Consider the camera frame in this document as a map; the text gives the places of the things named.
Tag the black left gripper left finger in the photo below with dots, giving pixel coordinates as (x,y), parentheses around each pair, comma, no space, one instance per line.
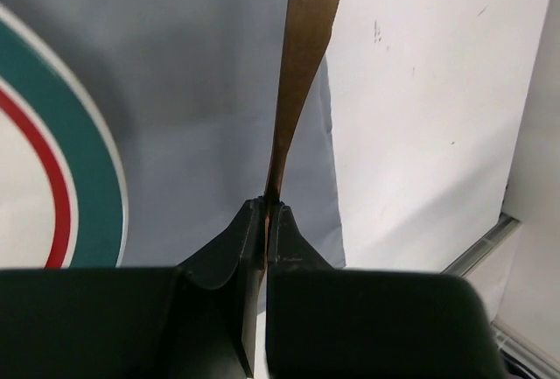
(193,320)

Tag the grey cloth placemat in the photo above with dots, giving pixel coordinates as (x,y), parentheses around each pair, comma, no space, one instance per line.
(188,89)

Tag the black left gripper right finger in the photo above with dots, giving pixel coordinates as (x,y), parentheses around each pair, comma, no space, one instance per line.
(323,322)

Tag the aluminium right side rail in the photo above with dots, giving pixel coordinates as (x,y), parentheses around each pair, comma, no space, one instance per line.
(487,265)

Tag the white plate green red rim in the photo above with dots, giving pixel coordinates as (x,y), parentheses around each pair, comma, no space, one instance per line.
(64,200)

